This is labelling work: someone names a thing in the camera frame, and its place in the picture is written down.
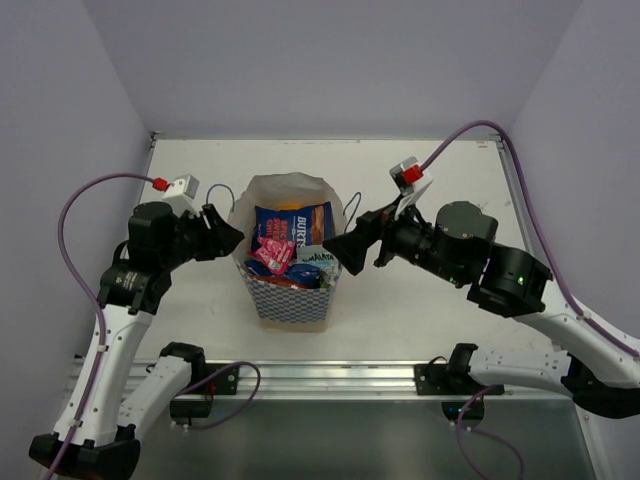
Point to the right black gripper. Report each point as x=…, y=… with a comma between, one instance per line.
x=384, y=223

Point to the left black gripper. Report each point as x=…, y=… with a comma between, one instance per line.
x=201, y=238

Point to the grey small snack packet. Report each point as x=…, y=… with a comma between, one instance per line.
x=318, y=256

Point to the blue Burts chips bag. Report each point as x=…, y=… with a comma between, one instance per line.
x=309, y=225

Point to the pink candy packet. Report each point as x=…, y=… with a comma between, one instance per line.
x=275, y=255

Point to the orange snack bag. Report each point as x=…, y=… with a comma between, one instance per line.
x=289, y=206

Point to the red chips bag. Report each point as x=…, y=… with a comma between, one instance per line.
x=278, y=281

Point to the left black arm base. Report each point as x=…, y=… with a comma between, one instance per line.
x=211, y=382

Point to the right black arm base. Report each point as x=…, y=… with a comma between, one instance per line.
x=432, y=379

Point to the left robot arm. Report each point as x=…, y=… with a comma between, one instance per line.
x=100, y=431

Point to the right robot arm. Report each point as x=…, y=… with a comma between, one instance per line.
x=596, y=365

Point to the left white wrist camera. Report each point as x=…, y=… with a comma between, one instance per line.
x=181, y=195

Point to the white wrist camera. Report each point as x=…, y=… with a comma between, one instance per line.
x=181, y=195
x=411, y=181

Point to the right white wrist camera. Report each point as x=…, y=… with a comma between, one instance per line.
x=411, y=181

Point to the aluminium front rail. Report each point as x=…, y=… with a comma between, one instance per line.
x=328, y=380

